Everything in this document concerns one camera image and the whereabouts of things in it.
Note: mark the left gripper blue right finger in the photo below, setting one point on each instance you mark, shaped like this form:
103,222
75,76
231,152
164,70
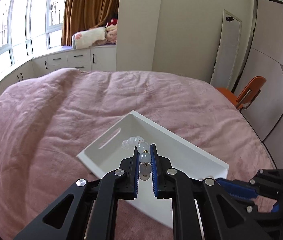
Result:
162,186

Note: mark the white window cabinets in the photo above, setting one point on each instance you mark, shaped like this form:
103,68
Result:
99,58

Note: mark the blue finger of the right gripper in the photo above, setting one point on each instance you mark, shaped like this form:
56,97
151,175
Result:
238,189

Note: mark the white plastic storage bin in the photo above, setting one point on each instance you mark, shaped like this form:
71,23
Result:
193,173

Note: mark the brown curtain right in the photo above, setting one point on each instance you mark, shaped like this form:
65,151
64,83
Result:
80,15

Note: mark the pink bed blanket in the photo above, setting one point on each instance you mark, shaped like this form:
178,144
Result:
46,122

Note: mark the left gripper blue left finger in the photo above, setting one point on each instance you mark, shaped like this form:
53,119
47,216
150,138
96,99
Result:
128,188

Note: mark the window with white frame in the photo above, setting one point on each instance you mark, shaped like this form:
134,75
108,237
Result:
28,27

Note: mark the orange chair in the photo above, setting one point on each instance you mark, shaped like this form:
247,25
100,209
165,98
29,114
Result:
248,94

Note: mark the pink plush toy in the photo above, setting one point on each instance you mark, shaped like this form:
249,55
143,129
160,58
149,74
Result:
111,31

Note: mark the leaning white panel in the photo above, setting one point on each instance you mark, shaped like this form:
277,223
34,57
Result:
227,50

